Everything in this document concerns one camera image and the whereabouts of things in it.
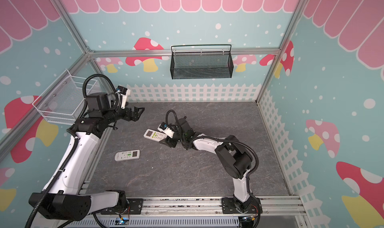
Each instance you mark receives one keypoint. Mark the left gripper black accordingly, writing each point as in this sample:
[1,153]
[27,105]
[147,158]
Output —
[135,115]

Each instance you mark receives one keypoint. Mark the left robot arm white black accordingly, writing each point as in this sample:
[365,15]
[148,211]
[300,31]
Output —
[60,198]

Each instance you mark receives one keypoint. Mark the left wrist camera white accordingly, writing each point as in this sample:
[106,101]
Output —
[123,93]

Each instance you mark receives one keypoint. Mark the white wire mesh basket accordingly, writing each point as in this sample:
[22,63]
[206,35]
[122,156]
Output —
[62,101]

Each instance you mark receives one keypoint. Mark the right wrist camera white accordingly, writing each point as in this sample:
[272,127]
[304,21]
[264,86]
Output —
[164,128]

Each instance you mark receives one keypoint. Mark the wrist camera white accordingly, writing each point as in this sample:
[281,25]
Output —
[123,93]
[164,128]

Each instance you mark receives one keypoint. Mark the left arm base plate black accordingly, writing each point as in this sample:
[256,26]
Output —
[130,207]

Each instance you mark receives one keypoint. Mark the black wire mesh basket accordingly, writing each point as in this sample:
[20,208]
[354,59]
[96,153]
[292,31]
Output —
[213,61]

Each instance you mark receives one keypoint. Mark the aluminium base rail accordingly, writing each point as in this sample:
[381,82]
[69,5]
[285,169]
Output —
[213,206]

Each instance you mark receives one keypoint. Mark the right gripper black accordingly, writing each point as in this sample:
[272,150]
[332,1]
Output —
[171,139]

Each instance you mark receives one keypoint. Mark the white perforated cable duct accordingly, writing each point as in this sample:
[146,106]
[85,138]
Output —
[170,222]

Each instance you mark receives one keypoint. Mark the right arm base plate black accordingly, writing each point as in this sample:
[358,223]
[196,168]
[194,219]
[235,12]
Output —
[231,205]

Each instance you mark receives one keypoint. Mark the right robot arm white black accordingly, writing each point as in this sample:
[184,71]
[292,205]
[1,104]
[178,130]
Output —
[238,159]

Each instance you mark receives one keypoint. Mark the white remote control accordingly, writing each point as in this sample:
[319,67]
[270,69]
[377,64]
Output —
[154,135]
[127,155]

